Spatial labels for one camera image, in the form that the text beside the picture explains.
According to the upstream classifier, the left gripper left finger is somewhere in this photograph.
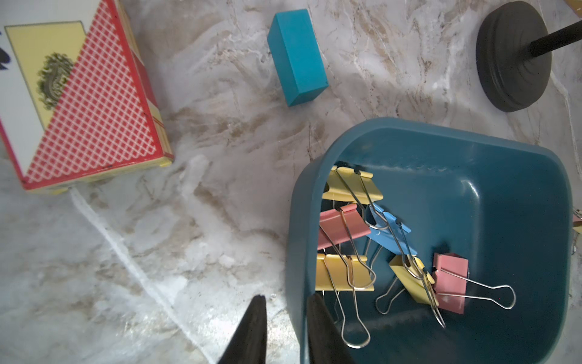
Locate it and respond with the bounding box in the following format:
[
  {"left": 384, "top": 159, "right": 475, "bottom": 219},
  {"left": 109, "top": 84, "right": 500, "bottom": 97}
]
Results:
[{"left": 218, "top": 295, "right": 268, "bottom": 364}]

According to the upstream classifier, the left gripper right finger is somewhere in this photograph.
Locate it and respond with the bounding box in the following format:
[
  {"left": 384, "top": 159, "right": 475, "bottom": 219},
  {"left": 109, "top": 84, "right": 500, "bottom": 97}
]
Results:
[{"left": 306, "top": 294, "right": 354, "bottom": 364}]

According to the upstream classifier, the blue binder clip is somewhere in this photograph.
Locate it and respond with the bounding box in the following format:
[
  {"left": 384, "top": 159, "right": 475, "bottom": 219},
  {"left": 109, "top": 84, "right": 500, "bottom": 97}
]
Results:
[{"left": 365, "top": 203, "right": 418, "bottom": 278}]

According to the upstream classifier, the yellow binder clip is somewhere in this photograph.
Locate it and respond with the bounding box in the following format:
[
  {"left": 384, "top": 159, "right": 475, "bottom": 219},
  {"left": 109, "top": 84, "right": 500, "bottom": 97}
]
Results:
[
  {"left": 315, "top": 253, "right": 376, "bottom": 350},
  {"left": 322, "top": 165, "right": 388, "bottom": 230},
  {"left": 374, "top": 256, "right": 447, "bottom": 329},
  {"left": 572, "top": 209, "right": 582, "bottom": 254}
]

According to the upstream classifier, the teal plastic storage box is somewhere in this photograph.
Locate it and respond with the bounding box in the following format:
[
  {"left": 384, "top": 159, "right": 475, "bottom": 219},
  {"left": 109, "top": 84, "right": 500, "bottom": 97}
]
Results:
[{"left": 286, "top": 118, "right": 572, "bottom": 363}]

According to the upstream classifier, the pink binder clip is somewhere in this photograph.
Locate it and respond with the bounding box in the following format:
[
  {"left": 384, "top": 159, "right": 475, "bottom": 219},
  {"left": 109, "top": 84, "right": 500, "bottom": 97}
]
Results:
[
  {"left": 431, "top": 252, "right": 518, "bottom": 315},
  {"left": 318, "top": 204, "right": 371, "bottom": 256}
]

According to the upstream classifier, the red patterned card box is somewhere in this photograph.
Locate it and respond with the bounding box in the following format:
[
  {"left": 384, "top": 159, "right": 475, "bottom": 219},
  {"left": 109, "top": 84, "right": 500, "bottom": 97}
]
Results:
[{"left": 1, "top": 1, "right": 174, "bottom": 194}]

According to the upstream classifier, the teal rectangular block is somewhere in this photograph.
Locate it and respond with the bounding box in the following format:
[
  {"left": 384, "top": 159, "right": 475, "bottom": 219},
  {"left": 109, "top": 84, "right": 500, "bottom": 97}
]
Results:
[{"left": 268, "top": 9, "right": 329, "bottom": 107}]

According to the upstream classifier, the microphone on black stand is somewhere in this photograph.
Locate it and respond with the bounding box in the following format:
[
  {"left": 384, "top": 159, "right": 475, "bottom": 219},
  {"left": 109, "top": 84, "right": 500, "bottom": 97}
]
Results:
[{"left": 476, "top": 1, "right": 581, "bottom": 113}]

